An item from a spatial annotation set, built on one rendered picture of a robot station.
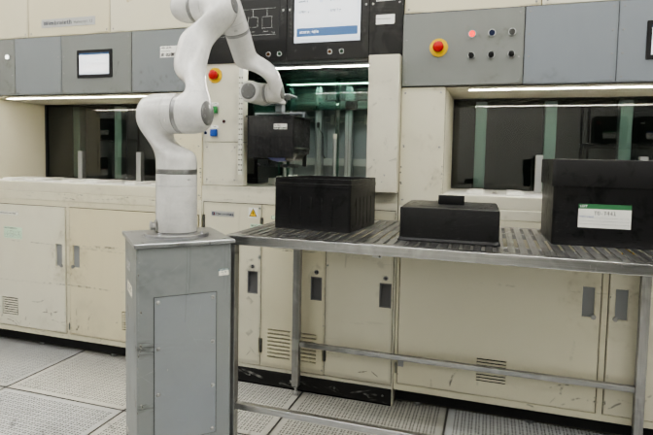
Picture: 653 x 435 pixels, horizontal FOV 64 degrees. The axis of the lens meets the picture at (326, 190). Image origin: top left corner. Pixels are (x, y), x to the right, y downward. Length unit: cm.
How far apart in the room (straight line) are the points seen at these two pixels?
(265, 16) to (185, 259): 119
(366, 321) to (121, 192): 129
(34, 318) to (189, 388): 161
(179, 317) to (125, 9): 160
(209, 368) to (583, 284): 132
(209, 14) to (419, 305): 131
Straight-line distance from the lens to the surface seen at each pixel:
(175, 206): 157
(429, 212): 156
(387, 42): 213
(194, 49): 168
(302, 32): 224
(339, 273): 218
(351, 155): 299
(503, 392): 222
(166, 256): 151
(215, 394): 167
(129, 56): 263
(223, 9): 173
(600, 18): 212
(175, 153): 158
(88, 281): 283
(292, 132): 219
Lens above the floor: 100
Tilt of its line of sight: 4 degrees down
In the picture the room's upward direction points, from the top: 1 degrees clockwise
